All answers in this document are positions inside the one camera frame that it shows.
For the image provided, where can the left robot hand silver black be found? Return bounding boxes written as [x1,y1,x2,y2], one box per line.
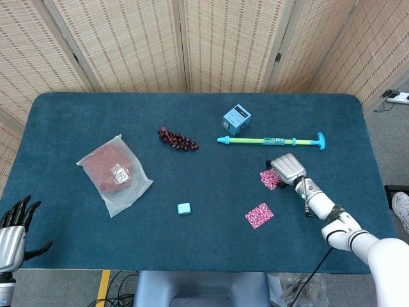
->
[0,194,54,272]

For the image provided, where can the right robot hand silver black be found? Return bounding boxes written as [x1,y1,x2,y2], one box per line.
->
[265,152,307,189]

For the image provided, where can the pink patterned small card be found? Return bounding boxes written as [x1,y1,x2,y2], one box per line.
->
[244,202,275,230]
[259,168,284,191]

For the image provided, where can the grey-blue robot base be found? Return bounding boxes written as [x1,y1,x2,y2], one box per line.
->
[133,271,272,307]

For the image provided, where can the green and blue water pump toy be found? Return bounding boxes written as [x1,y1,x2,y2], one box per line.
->
[217,132,327,152]

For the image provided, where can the light blue cube carton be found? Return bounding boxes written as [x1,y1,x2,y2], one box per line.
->
[222,104,252,135]

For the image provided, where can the yellow floor tape strip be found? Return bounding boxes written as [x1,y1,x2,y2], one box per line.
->
[95,270,111,307]

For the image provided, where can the dark red grape bunch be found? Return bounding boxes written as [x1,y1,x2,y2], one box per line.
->
[157,127,200,152]

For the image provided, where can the white sneaker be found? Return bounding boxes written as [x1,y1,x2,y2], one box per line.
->
[391,191,409,234]

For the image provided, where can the clear crumpled plastic bag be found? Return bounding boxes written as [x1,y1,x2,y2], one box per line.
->
[267,272,330,307]

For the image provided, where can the blue table cover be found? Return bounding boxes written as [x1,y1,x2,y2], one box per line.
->
[0,92,400,274]

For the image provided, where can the clear bag with red cloth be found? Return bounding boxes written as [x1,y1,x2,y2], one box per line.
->
[75,134,154,219]

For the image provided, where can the white power strip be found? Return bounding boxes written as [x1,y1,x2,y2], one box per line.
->
[386,91,409,106]

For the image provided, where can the woven bamboo folding screen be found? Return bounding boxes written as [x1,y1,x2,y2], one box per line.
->
[0,0,409,196]

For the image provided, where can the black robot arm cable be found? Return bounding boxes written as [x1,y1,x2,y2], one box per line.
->
[295,248,333,307]

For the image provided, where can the black floor cables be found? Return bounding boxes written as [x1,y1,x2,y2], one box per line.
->
[88,271,140,307]

